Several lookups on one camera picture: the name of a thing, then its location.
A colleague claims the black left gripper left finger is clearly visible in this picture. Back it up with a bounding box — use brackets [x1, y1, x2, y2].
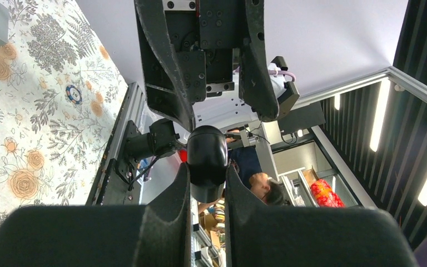
[0, 164, 191, 266]

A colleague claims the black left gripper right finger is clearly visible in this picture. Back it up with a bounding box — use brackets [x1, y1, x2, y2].
[225, 166, 418, 266]

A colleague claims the person with dark hair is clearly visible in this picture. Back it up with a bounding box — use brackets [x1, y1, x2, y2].
[198, 128, 286, 215]

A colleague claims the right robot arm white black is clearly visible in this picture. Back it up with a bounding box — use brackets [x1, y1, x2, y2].
[135, 1, 280, 131]

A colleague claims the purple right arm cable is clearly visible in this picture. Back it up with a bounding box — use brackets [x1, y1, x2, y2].
[269, 69, 297, 83]

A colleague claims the red patterned bag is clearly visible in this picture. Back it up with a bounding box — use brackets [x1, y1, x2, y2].
[310, 179, 345, 207]

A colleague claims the floral patterned table mat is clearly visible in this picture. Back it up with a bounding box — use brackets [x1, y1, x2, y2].
[0, 1, 127, 225]

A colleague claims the black oval earbud case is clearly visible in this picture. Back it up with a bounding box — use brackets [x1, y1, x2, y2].
[187, 125, 228, 203]

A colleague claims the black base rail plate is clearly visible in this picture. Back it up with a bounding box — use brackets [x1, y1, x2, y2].
[86, 83, 185, 206]

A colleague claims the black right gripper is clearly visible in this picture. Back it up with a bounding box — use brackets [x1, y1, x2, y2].
[134, 0, 279, 132]

